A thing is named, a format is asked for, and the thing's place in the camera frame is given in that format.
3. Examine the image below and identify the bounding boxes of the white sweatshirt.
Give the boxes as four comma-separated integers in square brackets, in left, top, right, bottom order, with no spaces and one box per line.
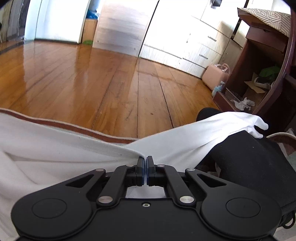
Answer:
[0,111,270,240]

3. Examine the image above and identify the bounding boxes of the striped floor rug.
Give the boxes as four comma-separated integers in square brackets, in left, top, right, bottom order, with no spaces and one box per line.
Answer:
[1,108,137,144]

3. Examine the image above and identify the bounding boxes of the blue spray bottle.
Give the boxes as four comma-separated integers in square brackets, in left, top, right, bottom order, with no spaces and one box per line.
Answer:
[212,81,225,97]

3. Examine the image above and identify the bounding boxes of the pink handbag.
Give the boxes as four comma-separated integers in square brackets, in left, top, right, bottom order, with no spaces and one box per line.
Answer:
[202,63,231,90]

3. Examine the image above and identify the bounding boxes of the green object near cabinet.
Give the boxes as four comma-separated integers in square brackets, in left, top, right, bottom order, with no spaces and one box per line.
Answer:
[82,40,93,45]

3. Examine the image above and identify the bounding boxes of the white drawer cabinet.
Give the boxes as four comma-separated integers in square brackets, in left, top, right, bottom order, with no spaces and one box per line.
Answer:
[93,0,245,78]

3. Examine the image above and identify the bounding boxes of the dark wooden desk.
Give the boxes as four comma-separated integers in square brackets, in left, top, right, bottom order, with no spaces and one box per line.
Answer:
[212,6,296,140]

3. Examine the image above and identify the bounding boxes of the cardboard box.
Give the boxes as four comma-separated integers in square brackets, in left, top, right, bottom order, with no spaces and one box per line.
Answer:
[82,19,97,42]

